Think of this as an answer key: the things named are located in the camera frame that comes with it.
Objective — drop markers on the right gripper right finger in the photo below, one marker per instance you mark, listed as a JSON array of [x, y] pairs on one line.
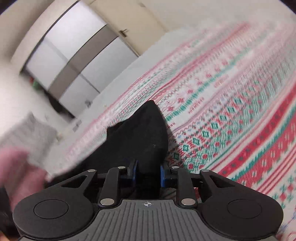
[[179, 179]]

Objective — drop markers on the grey padded headboard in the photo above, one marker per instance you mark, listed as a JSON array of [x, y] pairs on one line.
[[33, 136]]

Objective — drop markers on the white grey wardrobe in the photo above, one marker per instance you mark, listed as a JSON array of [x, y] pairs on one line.
[[67, 48]]

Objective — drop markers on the patterned red green blanket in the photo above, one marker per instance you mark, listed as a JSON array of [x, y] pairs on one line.
[[227, 94]]

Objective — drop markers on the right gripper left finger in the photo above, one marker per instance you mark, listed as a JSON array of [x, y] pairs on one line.
[[117, 179]]

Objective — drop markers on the black pants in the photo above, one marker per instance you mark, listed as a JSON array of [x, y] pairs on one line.
[[143, 138]]

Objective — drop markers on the cream door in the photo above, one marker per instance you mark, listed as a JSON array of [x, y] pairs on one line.
[[132, 20]]

